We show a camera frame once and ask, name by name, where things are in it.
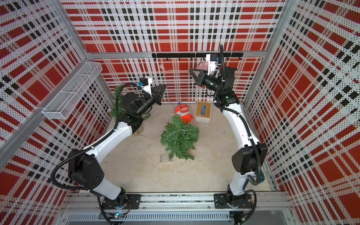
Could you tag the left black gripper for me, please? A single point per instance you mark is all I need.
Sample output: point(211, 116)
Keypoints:
point(157, 94)

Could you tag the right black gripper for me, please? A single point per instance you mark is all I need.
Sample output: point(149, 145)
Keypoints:
point(202, 77)

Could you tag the small christmas tree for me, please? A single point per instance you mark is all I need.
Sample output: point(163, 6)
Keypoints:
point(135, 122)
point(179, 139)

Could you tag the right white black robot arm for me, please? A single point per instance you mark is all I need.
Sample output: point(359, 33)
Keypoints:
point(249, 158)

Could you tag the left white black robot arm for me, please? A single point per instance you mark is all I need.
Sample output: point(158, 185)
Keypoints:
point(84, 166)

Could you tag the pink pig plush toy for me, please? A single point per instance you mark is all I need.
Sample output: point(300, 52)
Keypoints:
point(203, 66)

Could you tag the white wooden tissue box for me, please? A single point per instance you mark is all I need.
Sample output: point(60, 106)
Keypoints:
point(203, 112)

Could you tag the red shark plush toy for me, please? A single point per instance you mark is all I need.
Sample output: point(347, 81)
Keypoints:
point(183, 111)

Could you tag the green alarm clock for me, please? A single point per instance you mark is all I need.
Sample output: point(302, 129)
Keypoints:
point(261, 177)

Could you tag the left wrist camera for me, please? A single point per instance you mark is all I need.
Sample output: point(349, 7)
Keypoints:
point(146, 84)

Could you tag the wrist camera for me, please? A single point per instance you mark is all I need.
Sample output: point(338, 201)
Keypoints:
point(213, 65)
point(146, 84)

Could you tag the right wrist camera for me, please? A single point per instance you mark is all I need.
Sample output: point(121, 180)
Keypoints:
point(213, 65)

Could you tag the black hook rail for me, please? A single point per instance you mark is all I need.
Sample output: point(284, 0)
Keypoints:
point(195, 55)

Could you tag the white wire mesh shelf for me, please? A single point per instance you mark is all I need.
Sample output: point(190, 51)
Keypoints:
point(63, 104)

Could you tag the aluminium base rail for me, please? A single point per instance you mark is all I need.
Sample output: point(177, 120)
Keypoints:
point(272, 208)

